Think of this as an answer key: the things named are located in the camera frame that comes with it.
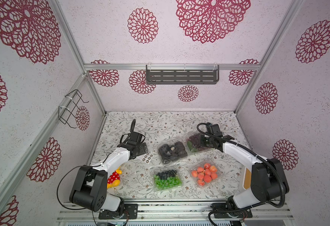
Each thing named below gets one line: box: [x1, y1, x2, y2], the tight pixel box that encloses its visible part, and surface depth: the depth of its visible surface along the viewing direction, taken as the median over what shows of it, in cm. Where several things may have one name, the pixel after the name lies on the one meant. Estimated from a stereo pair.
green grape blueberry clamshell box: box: [152, 167, 184, 193], surface depth 82 cm
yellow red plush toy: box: [107, 166, 123, 189], surface depth 81 cm
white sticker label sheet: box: [141, 152, 154, 164], surface depth 94 cm
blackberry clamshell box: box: [157, 141, 189, 165], surface depth 90 cm
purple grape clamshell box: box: [186, 132, 213, 153], surface depth 94 cm
